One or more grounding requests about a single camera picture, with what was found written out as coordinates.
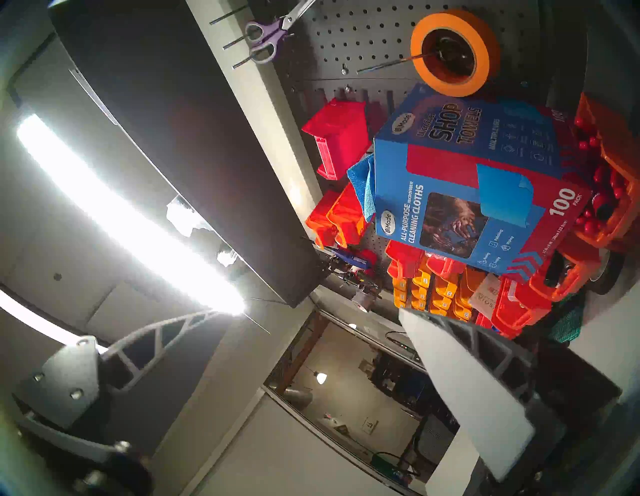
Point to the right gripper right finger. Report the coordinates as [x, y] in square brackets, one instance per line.
[475, 390]

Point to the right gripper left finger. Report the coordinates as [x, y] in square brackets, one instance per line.
[70, 385]

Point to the blue cleaning cloths box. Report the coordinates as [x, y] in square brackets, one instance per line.
[450, 165]

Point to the long ceiling light strip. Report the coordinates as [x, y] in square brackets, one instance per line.
[125, 215]
[30, 320]

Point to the yellow parts bin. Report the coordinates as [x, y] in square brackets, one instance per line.
[420, 302]
[441, 306]
[467, 287]
[399, 301]
[462, 311]
[422, 282]
[400, 286]
[442, 287]

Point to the red parts bin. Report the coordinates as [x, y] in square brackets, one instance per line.
[520, 310]
[347, 215]
[615, 145]
[319, 225]
[402, 255]
[442, 262]
[575, 275]
[340, 135]

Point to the clear plastic parts bag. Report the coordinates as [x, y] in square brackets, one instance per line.
[485, 295]

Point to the black tape roll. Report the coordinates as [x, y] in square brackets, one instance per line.
[612, 285]

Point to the blue microfibre cloth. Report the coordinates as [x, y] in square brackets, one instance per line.
[362, 185]

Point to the black monitor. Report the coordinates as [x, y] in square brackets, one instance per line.
[175, 125]

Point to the orange tape roll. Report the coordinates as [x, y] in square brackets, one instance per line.
[482, 60]

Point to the grey duct tape roll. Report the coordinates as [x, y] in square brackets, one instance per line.
[362, 301]

